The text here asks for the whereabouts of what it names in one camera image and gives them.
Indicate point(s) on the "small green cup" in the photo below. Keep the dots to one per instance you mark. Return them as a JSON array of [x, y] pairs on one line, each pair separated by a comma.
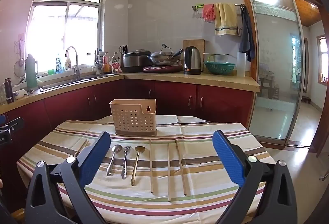
[[51, 71]]

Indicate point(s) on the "orange oil bottle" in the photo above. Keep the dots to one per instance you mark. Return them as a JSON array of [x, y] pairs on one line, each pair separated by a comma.
[[106, 65]]

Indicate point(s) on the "silver fork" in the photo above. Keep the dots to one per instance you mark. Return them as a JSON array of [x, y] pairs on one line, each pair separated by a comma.
[[126, 149]]

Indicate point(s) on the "striped tablecloth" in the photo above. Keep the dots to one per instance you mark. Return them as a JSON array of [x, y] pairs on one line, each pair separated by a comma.
[[159, 208]]

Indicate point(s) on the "silver spoon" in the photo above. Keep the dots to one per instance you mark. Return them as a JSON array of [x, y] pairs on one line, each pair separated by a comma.
[[117, 149]]

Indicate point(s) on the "wooden cutting board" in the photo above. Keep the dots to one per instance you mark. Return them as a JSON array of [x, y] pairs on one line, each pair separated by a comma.
[[194, 43]]

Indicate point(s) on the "steel wok with lid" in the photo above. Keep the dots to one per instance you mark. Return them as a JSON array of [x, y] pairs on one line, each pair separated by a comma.
[[162, 57]]

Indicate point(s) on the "beige kitchen countertop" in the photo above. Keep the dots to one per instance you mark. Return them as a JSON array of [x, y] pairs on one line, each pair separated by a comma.
[[205, 79]]

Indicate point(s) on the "metal towel rack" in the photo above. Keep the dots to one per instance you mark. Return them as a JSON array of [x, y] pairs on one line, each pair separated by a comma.
[[196, 9]]

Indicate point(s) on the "hanging metal skimmer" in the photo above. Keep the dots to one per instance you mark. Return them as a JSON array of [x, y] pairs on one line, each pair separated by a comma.
[[18, 70]]

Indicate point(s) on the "dark maroon bottle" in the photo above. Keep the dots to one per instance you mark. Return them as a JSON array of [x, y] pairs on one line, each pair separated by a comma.
[[9, 91]]

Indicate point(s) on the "steel rice cooker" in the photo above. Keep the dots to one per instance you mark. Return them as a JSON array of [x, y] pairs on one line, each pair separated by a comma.
[[135, 61]]

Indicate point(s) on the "black knife block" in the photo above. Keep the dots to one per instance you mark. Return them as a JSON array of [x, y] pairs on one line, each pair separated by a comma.
[[123, 53]]

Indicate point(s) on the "gold spoon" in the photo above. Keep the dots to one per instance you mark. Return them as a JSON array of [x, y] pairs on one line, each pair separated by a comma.
[[140, 149]]

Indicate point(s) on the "tall steel faucet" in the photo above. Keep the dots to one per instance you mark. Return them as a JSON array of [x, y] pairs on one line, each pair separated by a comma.
[[76, 65]]

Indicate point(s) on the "white spray bottle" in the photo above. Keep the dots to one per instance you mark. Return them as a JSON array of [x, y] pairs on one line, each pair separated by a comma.
[[68, 65]]

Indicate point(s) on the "white plastic cup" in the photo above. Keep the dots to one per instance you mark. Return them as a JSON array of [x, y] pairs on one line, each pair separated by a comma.
[[241, 65]]

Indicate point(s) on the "pink rubber gloves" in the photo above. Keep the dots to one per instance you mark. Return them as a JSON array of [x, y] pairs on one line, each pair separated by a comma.
[[208, 13]]

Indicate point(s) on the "green plastic colander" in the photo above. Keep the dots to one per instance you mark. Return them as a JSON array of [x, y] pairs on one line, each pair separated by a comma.
[[219, 68]]

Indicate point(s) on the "wooden framed glass door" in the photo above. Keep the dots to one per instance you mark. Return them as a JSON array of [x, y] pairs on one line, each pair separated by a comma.
[[275, 59]]

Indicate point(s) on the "beige perforated utensil holder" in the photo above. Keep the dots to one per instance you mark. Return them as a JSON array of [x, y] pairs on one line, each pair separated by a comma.
[[133, 118]]

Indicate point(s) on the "green thermos flask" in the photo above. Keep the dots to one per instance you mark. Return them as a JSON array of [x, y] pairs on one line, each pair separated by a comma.
[[31, 75]]

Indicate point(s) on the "yellow towel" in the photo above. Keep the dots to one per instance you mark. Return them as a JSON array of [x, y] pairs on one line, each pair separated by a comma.
[[226, 18]]

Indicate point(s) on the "kitchen window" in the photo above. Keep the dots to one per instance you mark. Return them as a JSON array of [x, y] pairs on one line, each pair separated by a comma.
[[64, 34]]

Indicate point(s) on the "steel kitchen sink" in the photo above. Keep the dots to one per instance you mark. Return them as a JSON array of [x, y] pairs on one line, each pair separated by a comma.
[[66, 82]]

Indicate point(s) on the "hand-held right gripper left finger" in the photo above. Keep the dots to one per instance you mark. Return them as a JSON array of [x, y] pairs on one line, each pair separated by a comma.
[[95, 157]]

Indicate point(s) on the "green peeler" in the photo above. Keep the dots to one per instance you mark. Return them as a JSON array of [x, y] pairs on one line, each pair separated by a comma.
[[199, 6]]

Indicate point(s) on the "red induction cooker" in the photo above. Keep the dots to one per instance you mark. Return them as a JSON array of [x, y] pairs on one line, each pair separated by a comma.
[[162, 69]]

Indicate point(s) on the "steel electric kettle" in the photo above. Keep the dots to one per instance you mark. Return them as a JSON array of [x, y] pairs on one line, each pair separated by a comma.
[[192, 59]]

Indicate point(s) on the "red kitchen cabinet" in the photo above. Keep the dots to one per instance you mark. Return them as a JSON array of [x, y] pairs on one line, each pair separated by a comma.
[[174, 98]]

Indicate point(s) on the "red seasoning packet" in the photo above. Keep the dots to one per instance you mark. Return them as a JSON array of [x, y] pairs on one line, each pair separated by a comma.
[[115, 67]]

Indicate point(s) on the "clear glass tumbler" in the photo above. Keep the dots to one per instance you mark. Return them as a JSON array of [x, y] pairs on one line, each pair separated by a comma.
[[2, 95]]

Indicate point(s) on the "wooden framed window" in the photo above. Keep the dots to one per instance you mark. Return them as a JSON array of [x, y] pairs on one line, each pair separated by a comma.
[[323, 59]]

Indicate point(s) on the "blue label bottle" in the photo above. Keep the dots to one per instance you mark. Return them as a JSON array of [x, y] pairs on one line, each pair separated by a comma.
[[59, 66]]

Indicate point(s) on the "small steel faucet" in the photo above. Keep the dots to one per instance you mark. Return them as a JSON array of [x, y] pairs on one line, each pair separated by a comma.
[[98, 67]]

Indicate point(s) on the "dark blue cloth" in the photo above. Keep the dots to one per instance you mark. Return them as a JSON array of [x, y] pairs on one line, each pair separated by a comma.
[[246, 36]]

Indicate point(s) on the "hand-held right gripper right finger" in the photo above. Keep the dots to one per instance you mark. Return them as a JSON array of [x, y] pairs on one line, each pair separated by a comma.
[[230, 159]]

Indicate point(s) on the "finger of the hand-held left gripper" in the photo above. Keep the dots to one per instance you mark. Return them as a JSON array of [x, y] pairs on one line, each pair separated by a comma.
[[16, 125], [2, 119]]

